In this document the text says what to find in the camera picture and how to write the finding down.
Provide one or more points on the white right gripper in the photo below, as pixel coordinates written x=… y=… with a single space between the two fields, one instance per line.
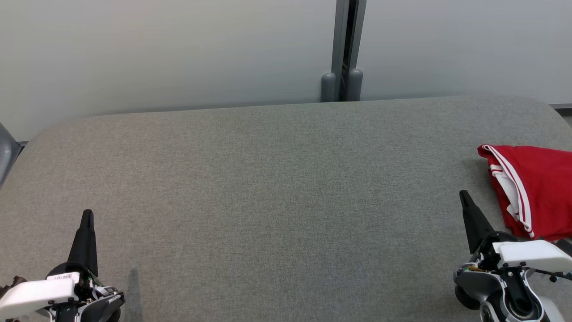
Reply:
x=536 y=255

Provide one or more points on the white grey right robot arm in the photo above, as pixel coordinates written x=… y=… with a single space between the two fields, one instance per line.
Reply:
x=473 y=279

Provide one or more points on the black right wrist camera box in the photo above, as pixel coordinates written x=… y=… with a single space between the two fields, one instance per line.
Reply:
x=566 y=247

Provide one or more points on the grey rounded post cap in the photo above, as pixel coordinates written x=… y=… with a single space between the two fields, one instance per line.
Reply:
x=355 y=85
x=328 y=88

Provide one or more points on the grey curved chair part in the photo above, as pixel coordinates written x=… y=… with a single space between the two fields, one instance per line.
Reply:
x=5 y=154

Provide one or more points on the red Bulls 23 jersey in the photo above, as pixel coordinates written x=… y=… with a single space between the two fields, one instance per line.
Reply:
x=549 y=188

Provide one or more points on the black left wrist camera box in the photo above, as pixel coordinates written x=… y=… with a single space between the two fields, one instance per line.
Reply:
x=11 y=284

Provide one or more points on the grey partition post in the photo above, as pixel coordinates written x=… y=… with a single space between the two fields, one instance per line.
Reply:
x=346 y=36

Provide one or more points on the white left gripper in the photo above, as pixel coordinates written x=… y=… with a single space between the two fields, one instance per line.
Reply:
x=35 y=293

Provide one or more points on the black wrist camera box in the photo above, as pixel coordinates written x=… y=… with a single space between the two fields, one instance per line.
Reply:
x=566 y=247
x=11 y=284

